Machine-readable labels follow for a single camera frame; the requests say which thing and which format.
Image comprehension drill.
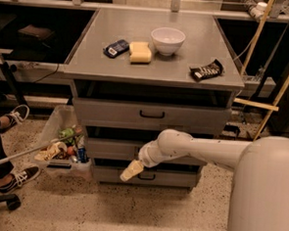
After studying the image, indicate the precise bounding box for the grey bottom drawer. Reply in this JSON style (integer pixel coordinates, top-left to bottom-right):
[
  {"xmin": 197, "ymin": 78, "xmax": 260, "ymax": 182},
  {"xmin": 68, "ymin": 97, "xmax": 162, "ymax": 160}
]
[{"xmin": 92, "ymin": 166, "xmax": 201, "ymax": 188}]

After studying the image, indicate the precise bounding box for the wooden stick frame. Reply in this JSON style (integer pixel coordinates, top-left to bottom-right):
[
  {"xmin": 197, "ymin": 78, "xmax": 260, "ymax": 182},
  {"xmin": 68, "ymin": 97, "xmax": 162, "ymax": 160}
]
[{"xmin": 230, "ymin": 0, "xmax": 289, "ymax": 144}]

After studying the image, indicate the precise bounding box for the grey top drawer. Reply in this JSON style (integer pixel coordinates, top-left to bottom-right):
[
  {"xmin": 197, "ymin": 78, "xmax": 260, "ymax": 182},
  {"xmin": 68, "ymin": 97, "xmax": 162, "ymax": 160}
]
[{"xmin": 72, "ymin": 98, "xmax": 231, "ymax": 135}]

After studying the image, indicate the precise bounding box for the white bowl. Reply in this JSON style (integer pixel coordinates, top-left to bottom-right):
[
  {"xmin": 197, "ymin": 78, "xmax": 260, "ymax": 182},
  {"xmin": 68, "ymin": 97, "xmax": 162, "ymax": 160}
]
[{"xmin": 151, "ymin": 27, "xmax": 186, "ymax": 56}]

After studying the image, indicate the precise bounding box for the lower black white sneaker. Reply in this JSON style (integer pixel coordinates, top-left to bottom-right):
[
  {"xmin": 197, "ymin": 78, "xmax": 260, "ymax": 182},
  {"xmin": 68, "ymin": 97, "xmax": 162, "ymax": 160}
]
[{"xmin": 0, "ymin": 166, "xmax": 41, "ymax": 194}]

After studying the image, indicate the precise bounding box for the green snack bag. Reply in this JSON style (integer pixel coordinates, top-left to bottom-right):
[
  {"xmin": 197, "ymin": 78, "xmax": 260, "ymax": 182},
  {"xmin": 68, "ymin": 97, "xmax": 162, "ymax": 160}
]
[{"xmin": 58, "ymin": 127, "xmax": 74, "ymax": 145}]

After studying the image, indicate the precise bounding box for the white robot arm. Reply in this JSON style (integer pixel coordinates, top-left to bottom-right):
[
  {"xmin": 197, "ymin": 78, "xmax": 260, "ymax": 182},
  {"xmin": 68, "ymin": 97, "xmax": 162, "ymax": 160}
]
[{"xmin": 120, "ymin": 129, "xmax": 289, "ymax": 231}]

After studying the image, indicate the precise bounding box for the black white sneaker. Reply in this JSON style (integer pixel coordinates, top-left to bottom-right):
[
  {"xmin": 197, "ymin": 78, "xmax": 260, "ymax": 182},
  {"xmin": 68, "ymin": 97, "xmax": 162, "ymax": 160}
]
[
  {"xmin": 0, "ymin": 166, "xmax": 41, "ymax": 194},
  {"xmin": 0, "ymin": 104, "xmax": 30, "ymax": 132}
]

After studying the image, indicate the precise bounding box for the black chair base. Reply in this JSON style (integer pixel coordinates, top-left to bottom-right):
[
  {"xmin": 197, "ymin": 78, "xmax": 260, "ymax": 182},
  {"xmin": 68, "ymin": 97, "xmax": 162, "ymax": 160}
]
[{"xmin": 0, "ymin": 194, "xmax": 22, "ymax": 210}]

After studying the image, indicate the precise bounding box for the black candy bar wrapper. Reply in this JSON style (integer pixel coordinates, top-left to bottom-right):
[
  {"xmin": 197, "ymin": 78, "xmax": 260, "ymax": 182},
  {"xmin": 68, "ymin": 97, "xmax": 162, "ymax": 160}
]
[{"xmin": 190, "ymin": 59, "xmax": 224, "ymax": 81}]

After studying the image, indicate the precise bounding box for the upper black white sneaker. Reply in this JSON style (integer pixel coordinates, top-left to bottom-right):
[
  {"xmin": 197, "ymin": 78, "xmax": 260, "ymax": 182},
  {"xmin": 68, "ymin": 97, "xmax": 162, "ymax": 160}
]
[{"xmin": 0, "ymin": 104, "xmax": 30, "ymax": 132}]

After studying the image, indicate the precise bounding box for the brown box on shelf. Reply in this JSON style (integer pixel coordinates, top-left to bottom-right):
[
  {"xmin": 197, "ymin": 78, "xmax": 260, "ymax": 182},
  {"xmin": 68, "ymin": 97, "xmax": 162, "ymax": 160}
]
[{"xmin": 18, "ymin": 24, "xmax": 55, "ymax": 41}]

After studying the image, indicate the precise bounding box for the metal pole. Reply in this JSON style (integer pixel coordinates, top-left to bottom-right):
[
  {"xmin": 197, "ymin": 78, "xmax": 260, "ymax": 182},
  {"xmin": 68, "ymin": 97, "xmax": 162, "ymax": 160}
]
[{"xmin": 0, "ymin": 132, "xmax": 82, "ymax": 164}]

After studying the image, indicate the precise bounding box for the clear plastic bin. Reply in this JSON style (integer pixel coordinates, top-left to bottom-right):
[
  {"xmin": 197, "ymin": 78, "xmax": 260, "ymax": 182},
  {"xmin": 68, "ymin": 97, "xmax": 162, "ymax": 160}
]
[{"xmin": 31, "ymin": 106, "xmax": 91, "ymax": 180}]

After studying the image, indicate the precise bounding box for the grey drawer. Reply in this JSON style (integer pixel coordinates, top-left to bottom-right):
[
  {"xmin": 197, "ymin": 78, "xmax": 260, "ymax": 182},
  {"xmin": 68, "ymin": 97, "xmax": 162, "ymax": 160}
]
[
  {"xmin": 85, "ymin": 138, "xmax": 144, "ymax": 161},
  {"xmin": 92, "ymin": 166, "xmax": 201, "ymax": 188},
  {"xmin": 72, "ymin": 98, "xmax": 231, "ymax": 135}
]

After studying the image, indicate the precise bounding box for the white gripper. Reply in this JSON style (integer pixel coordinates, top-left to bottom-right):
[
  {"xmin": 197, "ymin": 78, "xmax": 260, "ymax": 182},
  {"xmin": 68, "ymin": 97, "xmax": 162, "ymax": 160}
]
[{"xmin": 120, "ymin": 141, "xmax": 164, "ymax": 182}]

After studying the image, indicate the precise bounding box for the grey drawer cabinet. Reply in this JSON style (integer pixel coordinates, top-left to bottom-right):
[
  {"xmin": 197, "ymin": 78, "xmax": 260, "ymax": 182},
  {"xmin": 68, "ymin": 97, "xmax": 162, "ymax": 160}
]
[{"xmin": 56, "ymin": 5, "xmax": 250, "ymax": 194}]

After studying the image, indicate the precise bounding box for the blue soda can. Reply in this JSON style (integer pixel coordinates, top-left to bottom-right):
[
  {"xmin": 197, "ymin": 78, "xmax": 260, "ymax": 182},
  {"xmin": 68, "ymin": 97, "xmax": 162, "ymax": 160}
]
[{"xmin": 77, "ymin": 147, "xmax": 88, "ymax": 162}]

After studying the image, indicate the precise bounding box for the blue snack packet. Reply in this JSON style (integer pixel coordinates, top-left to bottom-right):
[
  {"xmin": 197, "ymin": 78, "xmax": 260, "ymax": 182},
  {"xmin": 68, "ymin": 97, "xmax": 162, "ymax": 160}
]
[{"xmin": 103, "ymin": 39, "xmax": 129, "ymax": 59}]

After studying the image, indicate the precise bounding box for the yellow sponge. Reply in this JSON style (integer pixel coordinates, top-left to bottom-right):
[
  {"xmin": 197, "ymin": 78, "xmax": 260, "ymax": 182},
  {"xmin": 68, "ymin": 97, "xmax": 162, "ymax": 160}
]
[{"xmin": 129, "ymin": 41, "xmax": 151, "ymax": 64}]

